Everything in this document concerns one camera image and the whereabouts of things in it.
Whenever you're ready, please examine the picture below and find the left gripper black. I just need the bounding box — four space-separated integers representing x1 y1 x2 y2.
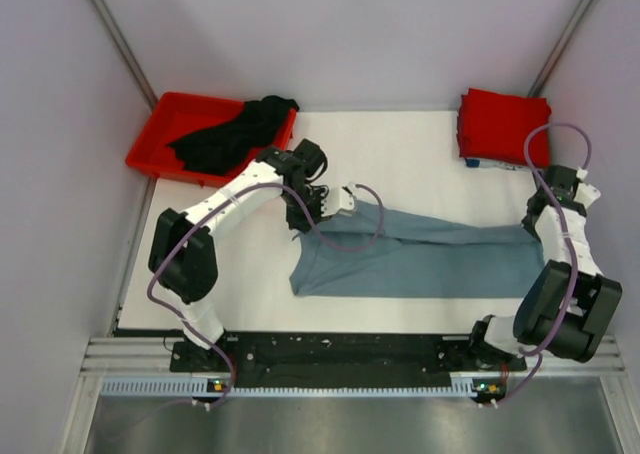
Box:
281 184 331 233

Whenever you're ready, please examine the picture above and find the red t shirt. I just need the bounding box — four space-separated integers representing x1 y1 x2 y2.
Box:
456 88 551 168

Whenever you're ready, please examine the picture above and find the red plastic bin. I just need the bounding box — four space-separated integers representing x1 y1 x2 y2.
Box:
124 91 298 190

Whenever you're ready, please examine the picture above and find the blue grey t shirt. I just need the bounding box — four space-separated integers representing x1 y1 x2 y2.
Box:
290 202 544 299

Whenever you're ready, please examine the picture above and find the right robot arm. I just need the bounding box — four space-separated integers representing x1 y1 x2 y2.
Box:
466 165 623 370

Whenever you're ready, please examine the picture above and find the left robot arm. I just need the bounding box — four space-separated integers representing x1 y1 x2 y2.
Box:
147 139 329 371

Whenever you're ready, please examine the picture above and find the black t shirt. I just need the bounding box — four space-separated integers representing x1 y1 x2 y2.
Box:
167 95 300 176

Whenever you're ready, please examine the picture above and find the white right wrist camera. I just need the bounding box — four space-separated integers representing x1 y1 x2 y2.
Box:
573 168 601 210

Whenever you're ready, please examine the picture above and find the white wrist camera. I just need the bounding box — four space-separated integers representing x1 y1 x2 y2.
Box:
320 184 357 219
573 168 601 210

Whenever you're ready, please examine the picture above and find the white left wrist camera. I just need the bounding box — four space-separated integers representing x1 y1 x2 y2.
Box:
320 184 357 219

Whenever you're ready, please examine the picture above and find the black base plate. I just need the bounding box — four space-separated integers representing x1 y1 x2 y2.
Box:
169 329 531 389

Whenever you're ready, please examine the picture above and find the aluminium frame rail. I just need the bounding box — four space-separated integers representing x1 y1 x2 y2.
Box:
80 336 626 377

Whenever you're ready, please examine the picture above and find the grey slotted cable duct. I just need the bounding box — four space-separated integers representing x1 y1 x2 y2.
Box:
101 377 500 399

